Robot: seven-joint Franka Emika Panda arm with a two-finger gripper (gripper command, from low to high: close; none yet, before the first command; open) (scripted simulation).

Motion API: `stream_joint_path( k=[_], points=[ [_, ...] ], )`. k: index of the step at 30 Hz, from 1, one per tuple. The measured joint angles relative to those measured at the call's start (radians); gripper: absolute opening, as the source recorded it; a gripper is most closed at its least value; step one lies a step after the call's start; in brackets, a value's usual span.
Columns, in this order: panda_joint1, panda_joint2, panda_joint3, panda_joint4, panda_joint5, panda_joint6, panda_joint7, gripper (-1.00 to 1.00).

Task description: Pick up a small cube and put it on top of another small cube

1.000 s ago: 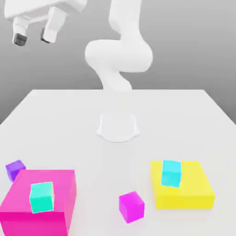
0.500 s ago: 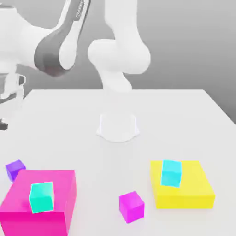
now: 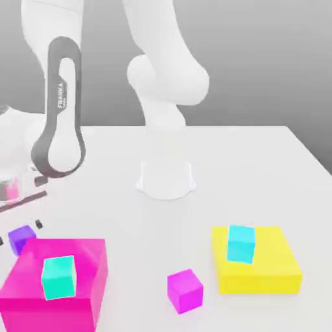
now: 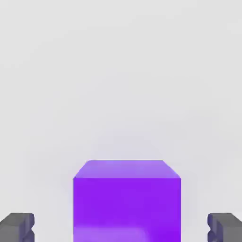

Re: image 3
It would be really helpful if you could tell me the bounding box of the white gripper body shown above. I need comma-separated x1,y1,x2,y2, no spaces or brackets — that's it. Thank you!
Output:
0,190,51,235

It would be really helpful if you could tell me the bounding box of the small purple cube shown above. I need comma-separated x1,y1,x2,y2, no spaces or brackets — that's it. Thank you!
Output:
7,224,38,257

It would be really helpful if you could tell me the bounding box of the small teal cube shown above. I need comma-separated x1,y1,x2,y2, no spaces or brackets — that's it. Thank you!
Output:
41,255,78,302

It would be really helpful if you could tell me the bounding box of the small magenta cube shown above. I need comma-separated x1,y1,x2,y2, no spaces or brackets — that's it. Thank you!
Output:
167,268,204,315

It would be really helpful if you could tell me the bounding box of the small cyan cube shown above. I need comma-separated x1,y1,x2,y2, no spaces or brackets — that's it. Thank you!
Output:
226,224,257,265

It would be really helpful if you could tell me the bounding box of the large pink box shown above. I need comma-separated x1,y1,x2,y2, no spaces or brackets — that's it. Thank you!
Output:
0,238,109,332

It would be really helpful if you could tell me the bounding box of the large yellow box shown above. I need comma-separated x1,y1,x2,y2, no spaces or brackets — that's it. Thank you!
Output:
211,226,304,296

